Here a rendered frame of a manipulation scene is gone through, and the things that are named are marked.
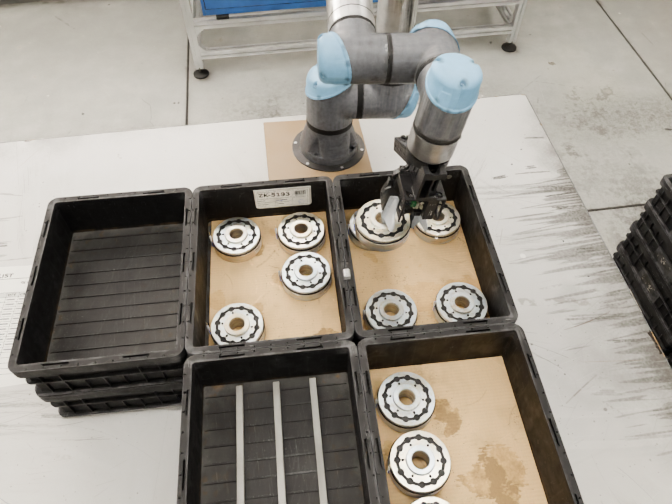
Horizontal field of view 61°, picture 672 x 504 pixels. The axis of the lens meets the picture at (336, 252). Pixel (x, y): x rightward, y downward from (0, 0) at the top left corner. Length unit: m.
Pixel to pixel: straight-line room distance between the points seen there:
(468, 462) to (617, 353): 0.49
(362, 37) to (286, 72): 2.22
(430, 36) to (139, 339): 0.77
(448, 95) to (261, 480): 0.68
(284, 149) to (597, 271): 0.83
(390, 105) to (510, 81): 1.84
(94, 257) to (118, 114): 1.76
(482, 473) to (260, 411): 0.40
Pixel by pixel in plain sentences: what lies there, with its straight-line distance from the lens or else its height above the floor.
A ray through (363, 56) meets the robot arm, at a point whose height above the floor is 1.32.
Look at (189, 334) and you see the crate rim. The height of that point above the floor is 0.93.
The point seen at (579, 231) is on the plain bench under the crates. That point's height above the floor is 0.70.
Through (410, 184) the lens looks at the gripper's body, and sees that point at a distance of 0.95.
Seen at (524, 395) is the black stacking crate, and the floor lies 0.87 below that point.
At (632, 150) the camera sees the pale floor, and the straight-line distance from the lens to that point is 2.98.
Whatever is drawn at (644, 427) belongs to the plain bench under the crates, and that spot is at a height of 0.70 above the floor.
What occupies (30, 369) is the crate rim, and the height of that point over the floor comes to 0.93.
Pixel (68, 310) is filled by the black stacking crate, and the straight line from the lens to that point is 1.27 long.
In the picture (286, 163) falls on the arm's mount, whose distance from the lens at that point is 1.46.
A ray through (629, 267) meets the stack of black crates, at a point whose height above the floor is 0.26.
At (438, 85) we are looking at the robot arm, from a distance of 0.81.
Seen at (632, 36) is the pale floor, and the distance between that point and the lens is 3.75.
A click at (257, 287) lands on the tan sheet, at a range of 1.19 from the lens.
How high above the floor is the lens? 1.82
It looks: 54 degrees down
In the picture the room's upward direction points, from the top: straight up
